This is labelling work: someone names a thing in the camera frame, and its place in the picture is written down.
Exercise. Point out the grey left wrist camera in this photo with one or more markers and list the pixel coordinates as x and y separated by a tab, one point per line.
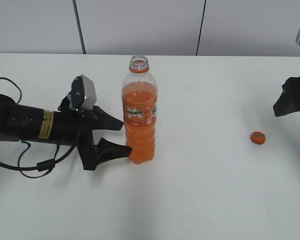
83	93

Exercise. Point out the orange bottle cap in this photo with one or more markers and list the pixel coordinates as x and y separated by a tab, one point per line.
258	137

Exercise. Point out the orange soda plastic bottle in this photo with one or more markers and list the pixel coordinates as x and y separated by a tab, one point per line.
139	94

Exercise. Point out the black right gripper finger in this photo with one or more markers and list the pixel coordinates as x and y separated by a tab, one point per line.
289	100

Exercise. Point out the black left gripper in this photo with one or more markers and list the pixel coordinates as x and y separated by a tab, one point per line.
94	118

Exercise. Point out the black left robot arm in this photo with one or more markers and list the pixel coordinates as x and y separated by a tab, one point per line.
68	127

